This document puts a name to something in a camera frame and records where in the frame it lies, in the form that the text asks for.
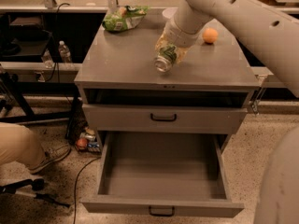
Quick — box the green chip bag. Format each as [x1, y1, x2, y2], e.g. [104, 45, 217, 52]
[102, 6, 149, 33]

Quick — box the grey sneaker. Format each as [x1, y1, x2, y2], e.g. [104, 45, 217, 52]
[29, 146, 71, 175]

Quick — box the black drawer handle middle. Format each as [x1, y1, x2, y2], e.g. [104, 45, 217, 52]
[149, 206, 175, 217]

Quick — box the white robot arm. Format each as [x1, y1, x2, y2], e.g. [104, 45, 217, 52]
[156, 0, 299, 224]

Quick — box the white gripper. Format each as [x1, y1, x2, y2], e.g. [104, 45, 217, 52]
[155, 18, 202, 63]

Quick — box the closed grey top drawer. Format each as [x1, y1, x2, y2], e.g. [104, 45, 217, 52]
[83, 105, 247, 134]

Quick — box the orange fruit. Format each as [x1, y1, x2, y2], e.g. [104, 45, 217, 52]
[202, 28, 218, 44]

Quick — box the black office chair base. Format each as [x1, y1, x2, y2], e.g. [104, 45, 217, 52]
[0, 178, 70, 208]

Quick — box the white bowl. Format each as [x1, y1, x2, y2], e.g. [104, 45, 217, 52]
[162, 7, 178, 21]

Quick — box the green soda can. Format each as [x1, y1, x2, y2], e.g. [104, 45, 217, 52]
[154, 44, 177, 73]

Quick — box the clear water bottle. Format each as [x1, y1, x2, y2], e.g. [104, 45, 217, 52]
[58, 41, 72, 63]
[41, 49, 54, 69]

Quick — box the black drawer handle top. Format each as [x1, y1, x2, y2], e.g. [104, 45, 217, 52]
[150, 113, 177, 122]

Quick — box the black drawer handle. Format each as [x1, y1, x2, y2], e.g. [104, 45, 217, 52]
[150, 113, 177, 122]
[149, 206, 175, 217]

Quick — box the open grey middle drawer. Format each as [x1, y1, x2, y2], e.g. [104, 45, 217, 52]
[82, 132, 244, 218]

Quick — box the black floor cable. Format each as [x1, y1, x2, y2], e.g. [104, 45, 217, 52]
[72, 156, 101, 224]

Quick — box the red apple on floor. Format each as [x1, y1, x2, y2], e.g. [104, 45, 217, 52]
[76, 138, 88, 150]

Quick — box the grey drawer cabinet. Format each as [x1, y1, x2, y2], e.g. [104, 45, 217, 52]
[75, 10, 258, 145]

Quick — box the person's leg in khaki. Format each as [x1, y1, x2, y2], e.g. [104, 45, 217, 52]
[0, 122, 46, 169]

